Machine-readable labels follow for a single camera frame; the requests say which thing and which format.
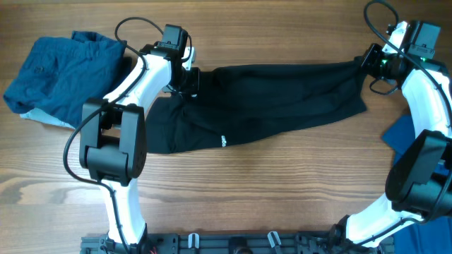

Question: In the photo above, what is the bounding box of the black t-shirt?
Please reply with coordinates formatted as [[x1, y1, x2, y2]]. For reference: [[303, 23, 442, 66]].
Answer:
[[145, 59, 367, 154]]

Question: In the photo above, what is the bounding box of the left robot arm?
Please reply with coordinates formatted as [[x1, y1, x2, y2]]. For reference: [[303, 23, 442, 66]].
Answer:
[[79, 46, 196, 253]]

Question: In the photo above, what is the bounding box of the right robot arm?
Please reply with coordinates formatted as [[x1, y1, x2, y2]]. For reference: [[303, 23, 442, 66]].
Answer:
[[318, 44, 451, 253]]

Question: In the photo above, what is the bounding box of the folded dark blue garment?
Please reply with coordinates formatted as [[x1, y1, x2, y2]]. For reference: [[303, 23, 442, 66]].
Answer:
[[3, 31, 132, 128]]

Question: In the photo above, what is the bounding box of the blue t-shirt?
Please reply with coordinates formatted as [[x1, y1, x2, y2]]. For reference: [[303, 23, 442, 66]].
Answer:
[[382, 115, 451, 254]]

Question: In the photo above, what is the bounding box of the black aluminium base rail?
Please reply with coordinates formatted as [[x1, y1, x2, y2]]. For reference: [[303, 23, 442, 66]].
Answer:
[[80, 231, 396, 254]]

